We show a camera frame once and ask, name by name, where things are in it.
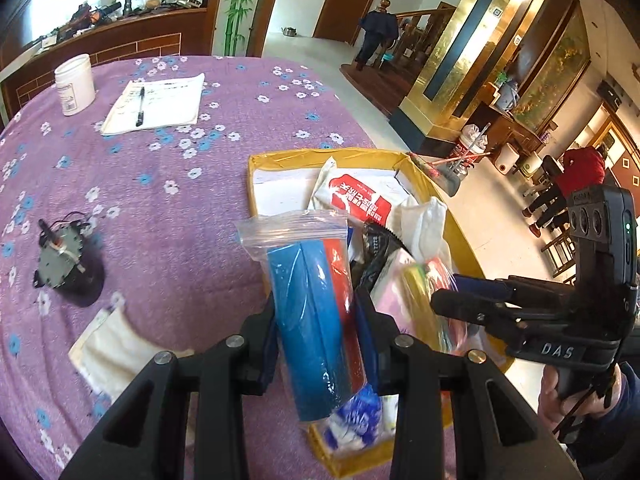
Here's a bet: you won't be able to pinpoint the blue Vinda tissue pack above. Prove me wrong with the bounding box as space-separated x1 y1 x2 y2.
320 385 384 454

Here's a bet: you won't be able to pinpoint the colourful sponge pack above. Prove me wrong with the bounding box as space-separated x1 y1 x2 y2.
400 258 469 354

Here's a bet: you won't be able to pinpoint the red blue sponge bag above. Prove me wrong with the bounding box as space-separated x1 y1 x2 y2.
236 209 366 424

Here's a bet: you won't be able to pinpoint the black plastic package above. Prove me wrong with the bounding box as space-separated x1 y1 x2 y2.
350 221 408 292

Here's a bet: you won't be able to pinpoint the yellow taped white box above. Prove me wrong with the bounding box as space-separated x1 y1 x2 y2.
247 148 514 479

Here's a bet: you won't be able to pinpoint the red label wet wipes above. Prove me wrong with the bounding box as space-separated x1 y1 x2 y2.
307 157 418 231

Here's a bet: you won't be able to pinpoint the pink tissue pack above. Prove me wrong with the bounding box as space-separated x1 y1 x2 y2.
370 249 433 341

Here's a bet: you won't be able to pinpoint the white plastic bag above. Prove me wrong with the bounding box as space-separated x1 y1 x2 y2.
399 196 452 269

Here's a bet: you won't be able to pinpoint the right hand on handle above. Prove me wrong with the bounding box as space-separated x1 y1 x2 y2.
538 365 624 429

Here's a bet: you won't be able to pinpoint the white folded cloth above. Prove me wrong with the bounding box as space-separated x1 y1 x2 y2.
67 306 166 402

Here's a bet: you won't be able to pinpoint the person in red jacket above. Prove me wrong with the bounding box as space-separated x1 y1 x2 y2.
522 145 608 237

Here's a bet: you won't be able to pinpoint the broom and dustpan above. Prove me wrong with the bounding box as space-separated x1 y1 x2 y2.
405 122 491 197

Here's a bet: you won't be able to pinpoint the purple floral tablecloth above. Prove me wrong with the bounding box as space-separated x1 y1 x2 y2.
1 55 371 479

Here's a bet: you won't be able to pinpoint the black pen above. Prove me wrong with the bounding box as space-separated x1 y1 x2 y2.
134 87 145 128

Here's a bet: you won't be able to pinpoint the white paper notepad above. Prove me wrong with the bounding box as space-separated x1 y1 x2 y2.
100 73 205 136

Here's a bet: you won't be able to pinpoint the person in dark coat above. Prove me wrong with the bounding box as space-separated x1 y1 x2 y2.
355 0 399 72

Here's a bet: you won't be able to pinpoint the white plastic jar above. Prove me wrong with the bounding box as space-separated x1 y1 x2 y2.
54 53 96 117

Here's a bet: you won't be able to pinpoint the wooden sideboard with clutter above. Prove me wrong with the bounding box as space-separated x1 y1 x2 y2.
1 0 220 118

